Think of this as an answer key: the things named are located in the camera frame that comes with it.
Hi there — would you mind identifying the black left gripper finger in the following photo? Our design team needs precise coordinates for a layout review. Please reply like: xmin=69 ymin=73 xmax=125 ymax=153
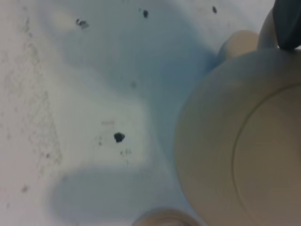
xmin=272 ymin=0 xmax=301 ymax=49

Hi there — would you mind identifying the beige ceramic teapot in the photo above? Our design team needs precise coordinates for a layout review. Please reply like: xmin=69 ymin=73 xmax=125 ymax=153
xmin=175 ymin=10 xmax=301 ymax=226

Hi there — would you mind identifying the beige near teacup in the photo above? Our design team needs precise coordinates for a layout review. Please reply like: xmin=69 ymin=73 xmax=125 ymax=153
xmin=132 ymin=208 xmax=201 ymax=226

